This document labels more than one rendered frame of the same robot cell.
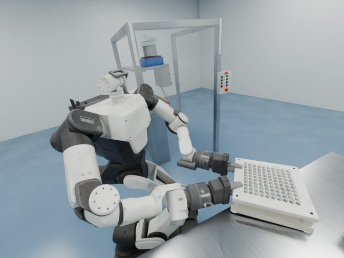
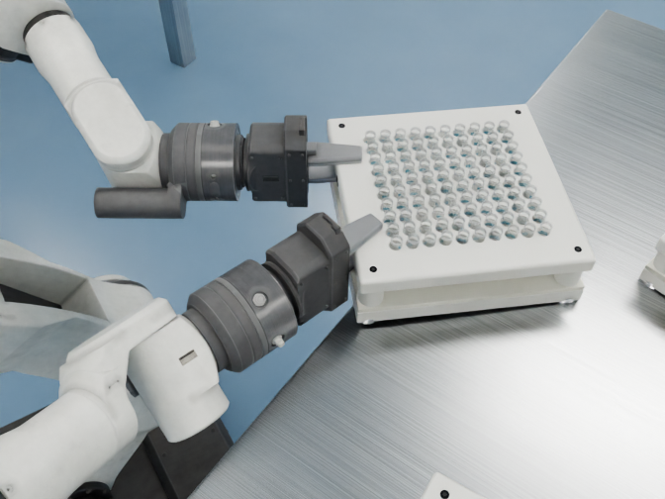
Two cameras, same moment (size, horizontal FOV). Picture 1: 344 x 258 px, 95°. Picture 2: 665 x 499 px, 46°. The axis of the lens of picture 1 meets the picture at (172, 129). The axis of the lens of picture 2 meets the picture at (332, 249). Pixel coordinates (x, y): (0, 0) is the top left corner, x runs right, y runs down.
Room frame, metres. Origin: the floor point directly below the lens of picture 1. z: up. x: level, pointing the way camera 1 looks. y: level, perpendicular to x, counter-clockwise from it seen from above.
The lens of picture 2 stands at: (0.02, 0.09, 1.57)
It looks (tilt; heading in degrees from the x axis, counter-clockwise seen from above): 51 degrees down; 327
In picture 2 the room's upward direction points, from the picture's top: straight up
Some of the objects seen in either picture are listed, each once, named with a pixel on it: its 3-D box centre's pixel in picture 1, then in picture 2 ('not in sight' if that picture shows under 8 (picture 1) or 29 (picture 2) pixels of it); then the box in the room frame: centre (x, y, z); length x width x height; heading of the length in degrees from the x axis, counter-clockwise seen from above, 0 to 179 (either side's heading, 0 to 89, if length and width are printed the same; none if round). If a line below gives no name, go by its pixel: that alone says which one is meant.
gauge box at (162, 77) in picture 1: (162, 76); not in sight; (1.87, 0.04, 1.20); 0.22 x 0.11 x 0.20; 23
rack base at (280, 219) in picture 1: (264, 191); (444, 218); (0.44, -0.34, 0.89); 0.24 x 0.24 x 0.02; 65
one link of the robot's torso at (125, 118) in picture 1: (115, 125); not in sight; (0.74, 0.28, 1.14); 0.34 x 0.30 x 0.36; 155
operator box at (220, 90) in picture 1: (223, 82); not in sight; (1.97, -0.71, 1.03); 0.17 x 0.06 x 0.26; 113
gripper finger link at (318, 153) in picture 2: (234, 164); (333, 150); (0.54, -0.26, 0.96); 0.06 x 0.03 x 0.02; 57
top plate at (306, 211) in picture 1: (267, 183); (451, 189); (0.44, -0.34, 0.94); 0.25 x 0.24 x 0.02; 65
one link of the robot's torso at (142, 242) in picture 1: (151, 230); not in sight; (0.72, 0.24, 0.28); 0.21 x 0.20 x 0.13; 87
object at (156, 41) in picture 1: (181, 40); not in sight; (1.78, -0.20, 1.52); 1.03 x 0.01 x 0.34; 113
